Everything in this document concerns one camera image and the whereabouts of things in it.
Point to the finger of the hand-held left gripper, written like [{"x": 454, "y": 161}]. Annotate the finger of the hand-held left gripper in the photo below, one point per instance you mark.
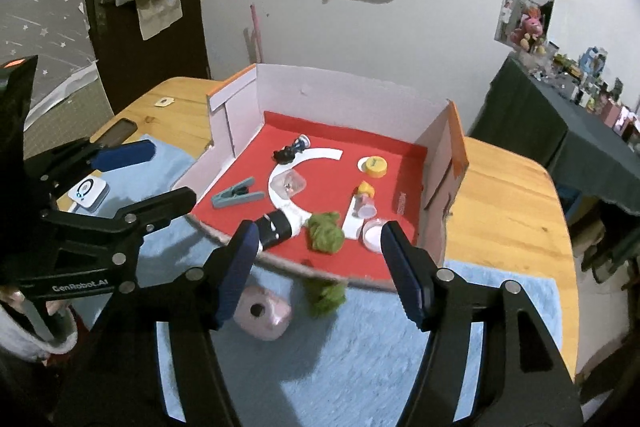
[
  {"x": 125, "y": 155},
  {"x": 165, "y": 204}
]

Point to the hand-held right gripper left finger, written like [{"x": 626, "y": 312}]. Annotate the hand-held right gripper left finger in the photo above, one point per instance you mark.
[{"x": 240, "y": 272}]

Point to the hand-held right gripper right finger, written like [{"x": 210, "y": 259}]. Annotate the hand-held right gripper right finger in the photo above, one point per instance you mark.
[{"x": 405, "y": 277}]

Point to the pink cube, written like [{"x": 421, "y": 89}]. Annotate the pink cube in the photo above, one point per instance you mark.
[{"x": 262, "y": 314}]

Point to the black and white sock roll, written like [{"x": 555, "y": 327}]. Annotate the black and white sock roll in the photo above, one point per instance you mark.
[{"x": 277, "y": 227}]

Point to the green fuzzy ball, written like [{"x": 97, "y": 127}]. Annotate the green fuzzy ball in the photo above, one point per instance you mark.
[
  {"x": 327, "y": 297},
  {"x": 325, "y": 232}
]

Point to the clear plastic capsule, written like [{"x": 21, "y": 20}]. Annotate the clear plastic capsule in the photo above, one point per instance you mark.
[{"x": 290, "y": 184}]

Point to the yellow tape roll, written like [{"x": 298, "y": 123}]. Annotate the yellow tape roll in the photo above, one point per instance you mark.
[{"x": 372, "y": 166}]

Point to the small black toy figurine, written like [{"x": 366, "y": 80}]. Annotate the small black toy figurine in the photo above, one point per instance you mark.
[{"x": 286, "y": 153}]

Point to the cardboard box with red inside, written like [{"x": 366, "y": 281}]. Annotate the cardboard box with red inside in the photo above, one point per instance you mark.
[{"x": 325, "y": 142}]

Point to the person's left forearm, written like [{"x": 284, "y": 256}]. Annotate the person's left forearm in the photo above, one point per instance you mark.
[{"x": 25, "y": 332}]

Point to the black phone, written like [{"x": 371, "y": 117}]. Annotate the black phone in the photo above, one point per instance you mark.
[{"x": 117, "y": 132}]

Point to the clear round dish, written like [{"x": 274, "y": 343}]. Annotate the clear round dish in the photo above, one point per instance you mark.
[{"x": 374, "y": 235}]

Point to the white square device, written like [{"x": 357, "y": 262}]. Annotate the white square device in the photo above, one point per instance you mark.
[{"x": 90, "y": 194}]

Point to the blue clothespin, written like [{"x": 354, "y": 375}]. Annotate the blue clothespin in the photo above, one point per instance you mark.
[{"x": 235, "y": 194}]

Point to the dark brown door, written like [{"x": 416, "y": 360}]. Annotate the dark brown door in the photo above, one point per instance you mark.
[{"x": 150, "y": 62}]

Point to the blue fluffy mat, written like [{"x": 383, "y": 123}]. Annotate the blue fluffy mat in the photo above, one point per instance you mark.
[{"x": 350, "y": 357}]

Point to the brown paper bag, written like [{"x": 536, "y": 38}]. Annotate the brown paper bag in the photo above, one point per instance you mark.
[{"x": 160, "y": 17}]

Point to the pink stick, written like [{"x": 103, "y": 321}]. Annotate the pink stick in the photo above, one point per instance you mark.
[{"x": 256, "y": 34}]

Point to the dark green cloth table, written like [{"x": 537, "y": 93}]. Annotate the dark green cloth table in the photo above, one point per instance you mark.
[{"x": 540, "y": 127}]

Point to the row of small figurines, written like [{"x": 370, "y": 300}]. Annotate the row of small figurines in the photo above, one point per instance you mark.
[{"x": 590, "y": 77}]

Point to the pink toy figure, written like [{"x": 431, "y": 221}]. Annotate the pink toy figure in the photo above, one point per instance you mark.
[{"x": 530, "y": 27}]

